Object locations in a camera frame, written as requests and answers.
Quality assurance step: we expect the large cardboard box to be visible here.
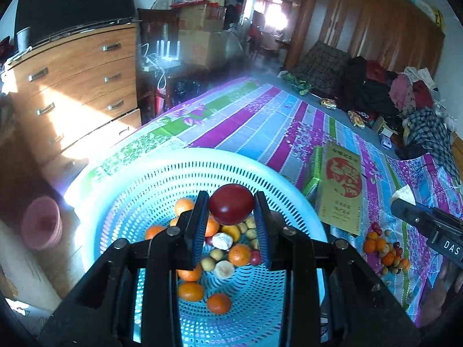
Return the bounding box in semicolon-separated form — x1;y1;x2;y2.
179;30;229;68

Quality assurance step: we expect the white plastic colander basket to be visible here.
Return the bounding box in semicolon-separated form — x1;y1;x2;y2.
52;148;326;346

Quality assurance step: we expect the black flat television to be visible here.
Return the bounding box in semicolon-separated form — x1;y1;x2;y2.
14;0;135;44

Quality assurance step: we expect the dark red plum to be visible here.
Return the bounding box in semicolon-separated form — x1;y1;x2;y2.
209;183;254;226

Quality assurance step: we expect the orange snack packet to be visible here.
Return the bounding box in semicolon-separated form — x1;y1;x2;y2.
348;110;365;129

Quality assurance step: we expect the yellow snack packet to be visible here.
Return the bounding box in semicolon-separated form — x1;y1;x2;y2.
320;98;337;110

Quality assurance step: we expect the pink plastic basket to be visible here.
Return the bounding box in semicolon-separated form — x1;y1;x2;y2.
21;196;63;251

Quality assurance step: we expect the dark wooden side table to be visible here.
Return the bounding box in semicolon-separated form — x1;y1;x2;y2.
137;9;209;124

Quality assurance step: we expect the small blue white box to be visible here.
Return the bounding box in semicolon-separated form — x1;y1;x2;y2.
380;135;392;149

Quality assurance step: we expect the checked dark blanket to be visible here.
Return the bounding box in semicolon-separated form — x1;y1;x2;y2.
291;41;351;99

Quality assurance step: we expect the pile of clothes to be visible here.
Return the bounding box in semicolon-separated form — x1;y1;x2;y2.
338;56;461;182

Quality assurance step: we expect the upper cardboard box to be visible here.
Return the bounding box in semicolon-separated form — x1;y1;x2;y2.
179;3;226;32

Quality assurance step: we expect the right hand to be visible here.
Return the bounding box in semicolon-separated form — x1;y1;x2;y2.
418;260;462;327

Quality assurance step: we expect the white wifi router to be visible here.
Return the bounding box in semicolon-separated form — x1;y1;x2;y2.
145;39;181;62

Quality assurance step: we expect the colourful striped bed sheet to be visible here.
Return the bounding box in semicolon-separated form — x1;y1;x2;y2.
87;77;462;321

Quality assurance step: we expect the green snack packet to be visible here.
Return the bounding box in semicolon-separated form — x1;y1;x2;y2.
280;72;312;96

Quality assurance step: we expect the yellow red gift box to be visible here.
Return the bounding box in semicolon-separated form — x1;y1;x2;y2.
315;143;363;236

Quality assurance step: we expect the wooden chest of drawers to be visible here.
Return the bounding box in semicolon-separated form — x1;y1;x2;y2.
1;23;141;193

